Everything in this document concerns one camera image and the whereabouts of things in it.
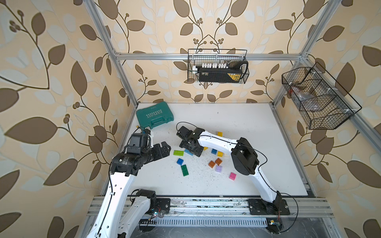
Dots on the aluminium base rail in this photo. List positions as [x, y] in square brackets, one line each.
[247, 212]

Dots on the black wire basket right wall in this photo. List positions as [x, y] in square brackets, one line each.
[334, 104]

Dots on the black wire basket back wall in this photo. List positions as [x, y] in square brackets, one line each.
[198, 56]

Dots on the blue square lego brick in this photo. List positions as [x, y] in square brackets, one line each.
[180, 161]

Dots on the black battery charger in basket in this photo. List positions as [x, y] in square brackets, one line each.
[227, 72]

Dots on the orange lego brick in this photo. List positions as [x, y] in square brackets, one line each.
[218, 161]

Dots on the green plastic tool case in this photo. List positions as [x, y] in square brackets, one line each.
[155, 115]

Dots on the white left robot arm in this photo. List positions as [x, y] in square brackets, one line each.
[111, 222]

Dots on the pink lego brick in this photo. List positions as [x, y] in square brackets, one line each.
[232, 176]

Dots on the light blue lego brick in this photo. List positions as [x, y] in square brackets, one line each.
[188, 152]

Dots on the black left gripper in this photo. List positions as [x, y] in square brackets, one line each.
[160, 154]

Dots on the black wire basket wall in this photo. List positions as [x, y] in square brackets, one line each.
[198, 56]
[334, 104]

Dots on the dark green long lego brick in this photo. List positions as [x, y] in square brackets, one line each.
[184, 170]

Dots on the plastic bag in basket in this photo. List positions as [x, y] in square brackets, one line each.
[301, 97]

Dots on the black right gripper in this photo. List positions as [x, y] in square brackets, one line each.
[196, 151]

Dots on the lime green long lego brick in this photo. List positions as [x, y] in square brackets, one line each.
[178, 153]

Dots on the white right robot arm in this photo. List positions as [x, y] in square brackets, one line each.
[245, 161]

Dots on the lilac lego brick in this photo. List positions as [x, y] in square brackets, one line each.
[218, 169]

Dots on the brown lego brick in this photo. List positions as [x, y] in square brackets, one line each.
[212, 164]

